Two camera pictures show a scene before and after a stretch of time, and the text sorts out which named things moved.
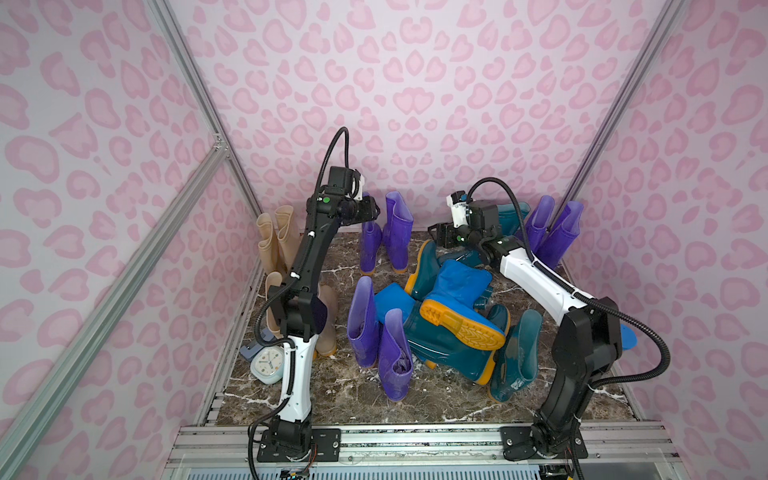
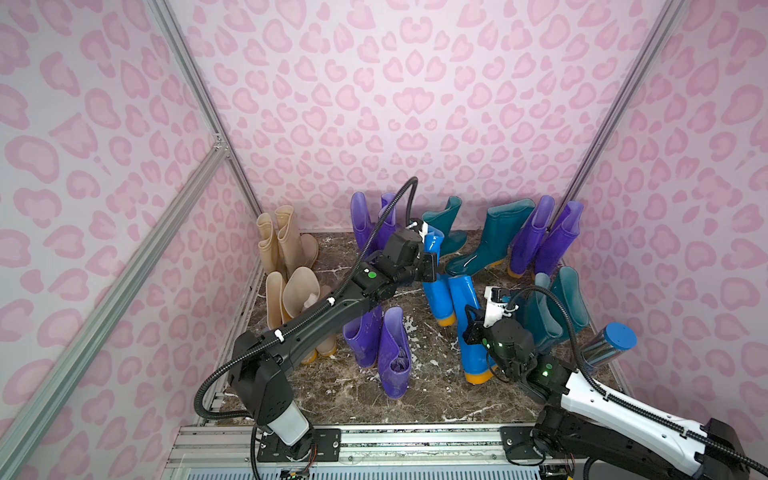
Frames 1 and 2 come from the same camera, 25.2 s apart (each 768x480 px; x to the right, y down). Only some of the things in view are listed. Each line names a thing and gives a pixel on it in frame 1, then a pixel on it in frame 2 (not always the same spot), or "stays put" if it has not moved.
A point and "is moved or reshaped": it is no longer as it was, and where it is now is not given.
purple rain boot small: [561, 236] stays put
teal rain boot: [516, 366] is moved or reshaped
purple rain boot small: [537, 222] stays put
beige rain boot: [272, 278] stays put
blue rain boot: [392, 297] -> [478, 368]
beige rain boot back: [288, 235] stays put
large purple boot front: [371, 237] stays put
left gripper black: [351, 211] -> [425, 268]
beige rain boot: [266, 245] stays put
